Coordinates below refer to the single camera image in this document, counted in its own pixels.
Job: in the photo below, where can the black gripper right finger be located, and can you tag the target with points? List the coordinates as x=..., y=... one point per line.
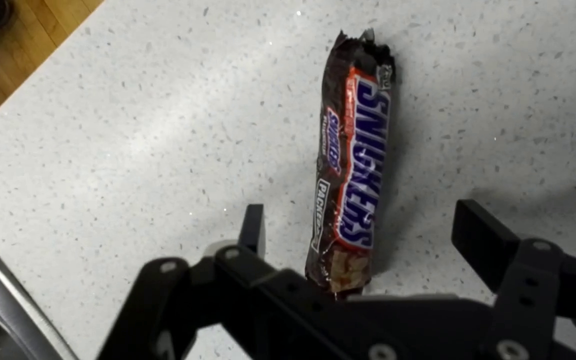
x=529, y=280

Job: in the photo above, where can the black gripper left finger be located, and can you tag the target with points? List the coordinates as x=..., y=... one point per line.
x=161, y=306

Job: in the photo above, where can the brown snickers candy bar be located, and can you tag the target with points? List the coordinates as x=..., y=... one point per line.
x=355, y=167

